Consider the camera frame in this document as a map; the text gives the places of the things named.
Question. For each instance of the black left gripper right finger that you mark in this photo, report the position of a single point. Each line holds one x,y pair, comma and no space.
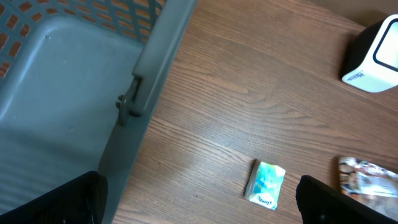
318,203

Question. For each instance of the white barcode scanner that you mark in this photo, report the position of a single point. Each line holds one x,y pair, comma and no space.
371,64

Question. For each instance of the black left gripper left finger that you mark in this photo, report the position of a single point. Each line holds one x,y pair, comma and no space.
81,200

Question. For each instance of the beige brown snack bag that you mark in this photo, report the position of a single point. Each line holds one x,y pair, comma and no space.
369,184

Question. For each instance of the green tissue pack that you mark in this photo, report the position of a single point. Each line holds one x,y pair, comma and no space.
264,184

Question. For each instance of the grey plastic mesh basket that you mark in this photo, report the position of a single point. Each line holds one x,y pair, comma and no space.
80,81

